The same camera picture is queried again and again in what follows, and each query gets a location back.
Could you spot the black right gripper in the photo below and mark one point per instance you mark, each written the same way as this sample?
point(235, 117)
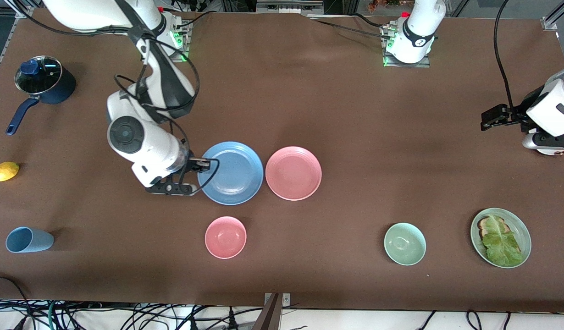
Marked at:
point(193, 162)

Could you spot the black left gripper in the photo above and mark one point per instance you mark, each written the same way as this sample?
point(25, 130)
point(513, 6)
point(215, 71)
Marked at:
point(519, 112)

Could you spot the blue plate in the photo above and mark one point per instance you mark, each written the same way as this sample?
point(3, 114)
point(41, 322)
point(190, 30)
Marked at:
point(234, 174)

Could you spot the pink plate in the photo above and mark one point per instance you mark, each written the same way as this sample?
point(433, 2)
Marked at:
point(293, 173)

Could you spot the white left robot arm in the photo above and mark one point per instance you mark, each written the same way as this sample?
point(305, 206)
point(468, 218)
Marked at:
point(417, 32)

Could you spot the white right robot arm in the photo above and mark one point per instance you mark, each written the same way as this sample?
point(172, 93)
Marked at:
point(140, 151)

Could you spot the pink bowl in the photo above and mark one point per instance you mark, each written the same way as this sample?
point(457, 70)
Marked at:
point(225, 237)

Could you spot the brown bread slice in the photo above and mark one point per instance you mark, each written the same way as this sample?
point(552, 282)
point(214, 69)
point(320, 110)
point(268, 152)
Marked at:
point(482, 225)

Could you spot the green plate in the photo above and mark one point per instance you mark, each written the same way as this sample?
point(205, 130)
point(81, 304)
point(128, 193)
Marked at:
point(519, 228)

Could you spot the green lettuce leaf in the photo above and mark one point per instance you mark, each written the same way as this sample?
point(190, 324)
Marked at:
point(502, 247)

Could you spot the green bowl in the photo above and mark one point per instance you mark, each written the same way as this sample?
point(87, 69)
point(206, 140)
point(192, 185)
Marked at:
point(405, 244)

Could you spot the dark blue saucepan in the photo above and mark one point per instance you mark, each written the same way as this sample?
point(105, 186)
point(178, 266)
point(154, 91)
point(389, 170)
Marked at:
point(65, 89)

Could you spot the orange red background object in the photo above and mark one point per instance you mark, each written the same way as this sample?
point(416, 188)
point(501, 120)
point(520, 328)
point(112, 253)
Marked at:
point(378, 5)

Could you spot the glass lid with blue knob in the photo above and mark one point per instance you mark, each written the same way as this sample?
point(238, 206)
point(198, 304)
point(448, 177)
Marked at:
point(46, 78)

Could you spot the blue cup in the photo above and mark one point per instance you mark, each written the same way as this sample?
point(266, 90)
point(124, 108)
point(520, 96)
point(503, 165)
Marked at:
point(34, 240)

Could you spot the yellow lemon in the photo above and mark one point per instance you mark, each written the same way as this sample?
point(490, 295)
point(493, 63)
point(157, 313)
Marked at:
point(4, 172)

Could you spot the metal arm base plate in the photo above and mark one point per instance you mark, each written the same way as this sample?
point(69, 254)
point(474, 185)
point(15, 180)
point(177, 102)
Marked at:
point(186, 46)
point(403, 65)

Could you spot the aluminium frame profile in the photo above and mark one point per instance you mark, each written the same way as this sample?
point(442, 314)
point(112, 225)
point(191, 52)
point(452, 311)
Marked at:
point(550, 23)

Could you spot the metal table edge bracket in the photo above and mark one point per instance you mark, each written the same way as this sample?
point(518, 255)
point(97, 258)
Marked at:
point(286, 300)

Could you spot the dark brown stand post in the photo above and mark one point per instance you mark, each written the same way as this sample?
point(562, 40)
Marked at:
point(273, 316)

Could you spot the metal frame fixture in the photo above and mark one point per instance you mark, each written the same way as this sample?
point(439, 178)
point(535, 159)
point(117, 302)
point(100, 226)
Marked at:
point(289, 7)

